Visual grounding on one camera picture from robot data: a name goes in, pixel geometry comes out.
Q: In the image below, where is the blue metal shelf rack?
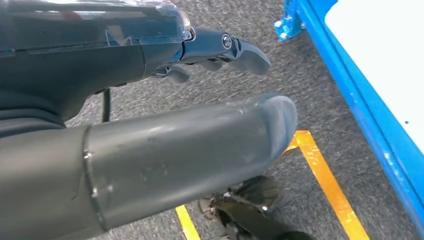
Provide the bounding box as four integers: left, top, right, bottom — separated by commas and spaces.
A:
273, 0, 424, 229

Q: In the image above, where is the thin black hand cable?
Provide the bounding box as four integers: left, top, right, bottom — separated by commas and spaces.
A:
101, 87, 112, 124

